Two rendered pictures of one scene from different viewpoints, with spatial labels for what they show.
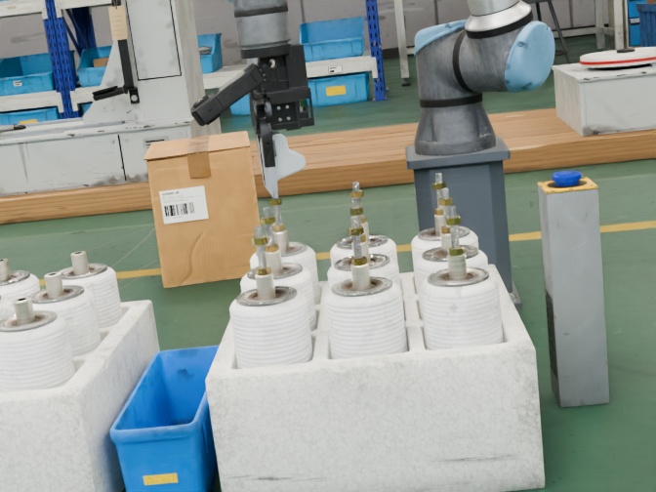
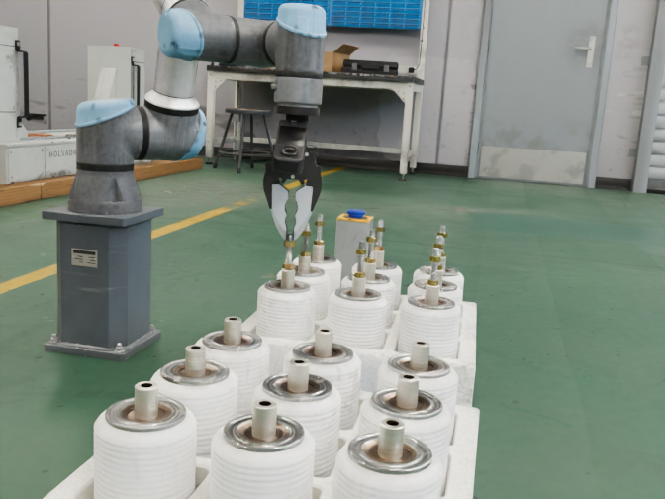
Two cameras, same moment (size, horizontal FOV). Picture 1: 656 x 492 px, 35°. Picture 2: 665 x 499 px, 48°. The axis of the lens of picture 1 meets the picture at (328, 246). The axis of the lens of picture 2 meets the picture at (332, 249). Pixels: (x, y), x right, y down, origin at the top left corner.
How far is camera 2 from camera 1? 177 cm
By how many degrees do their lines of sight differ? 81
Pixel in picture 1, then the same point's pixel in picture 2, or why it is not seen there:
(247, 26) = (316, 87)
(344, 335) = not seen: hidden behind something
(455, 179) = (139, 233)
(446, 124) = (129, 186)
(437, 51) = (126, 123)
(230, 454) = not seen: hidden behind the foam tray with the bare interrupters
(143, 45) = not seen: outside the picture
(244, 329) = (453, 326)
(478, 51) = (174, 126)
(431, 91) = (117, 157)
